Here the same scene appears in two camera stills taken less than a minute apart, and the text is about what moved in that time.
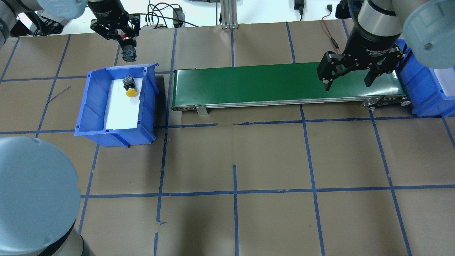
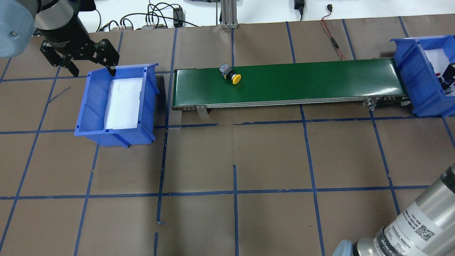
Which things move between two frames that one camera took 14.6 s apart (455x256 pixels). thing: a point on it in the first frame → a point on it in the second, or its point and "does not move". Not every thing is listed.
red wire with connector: (329, 7) does not move
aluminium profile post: (229, 14) does not move
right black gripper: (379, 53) → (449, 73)
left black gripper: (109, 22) → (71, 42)
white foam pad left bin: (122, 111) does not move
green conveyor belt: (197, 88) does not move
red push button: (128, 45) → (439, 78)
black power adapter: (178, 17) does not move
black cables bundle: (154, 12) does not move
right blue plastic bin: (424, 90) does not move
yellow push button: (129, 85) → (226, 71)
